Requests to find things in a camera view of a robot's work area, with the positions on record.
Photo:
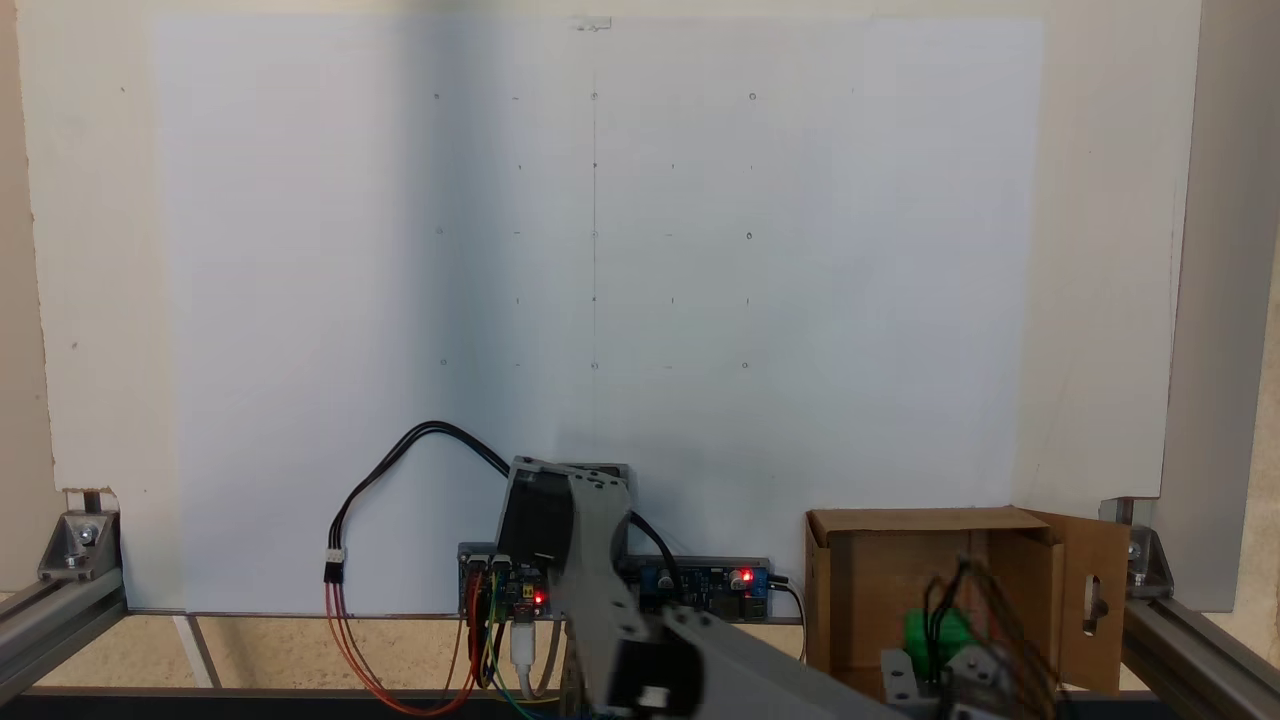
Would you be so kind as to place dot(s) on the clear tape piece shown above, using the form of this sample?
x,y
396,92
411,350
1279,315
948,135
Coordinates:
x,y
592,23

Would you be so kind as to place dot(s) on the aluminium frame rail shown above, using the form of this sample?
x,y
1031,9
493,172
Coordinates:
x,y
1200,650
50,620

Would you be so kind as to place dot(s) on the aluminium corner bracket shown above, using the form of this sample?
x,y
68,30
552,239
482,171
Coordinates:
x,y
1150,565
80,545

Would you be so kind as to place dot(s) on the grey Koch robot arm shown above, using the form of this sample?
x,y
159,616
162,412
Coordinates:
x,y
600,560

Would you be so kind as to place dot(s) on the white paper sheet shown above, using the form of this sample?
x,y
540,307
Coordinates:
x,y
300,300

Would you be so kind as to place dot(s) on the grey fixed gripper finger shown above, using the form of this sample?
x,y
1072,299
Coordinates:
x,y
900,678

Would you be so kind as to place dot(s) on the blue power converter board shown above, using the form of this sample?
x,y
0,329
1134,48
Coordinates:
x,y
710,590

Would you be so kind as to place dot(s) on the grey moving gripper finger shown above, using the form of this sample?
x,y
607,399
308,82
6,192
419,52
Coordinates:
x,y
980,680

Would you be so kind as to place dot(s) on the green dice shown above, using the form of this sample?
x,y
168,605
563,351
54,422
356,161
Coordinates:
x,y
955,630

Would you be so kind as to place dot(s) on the brown cardboard box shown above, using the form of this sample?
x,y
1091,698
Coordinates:
x,y
870,580

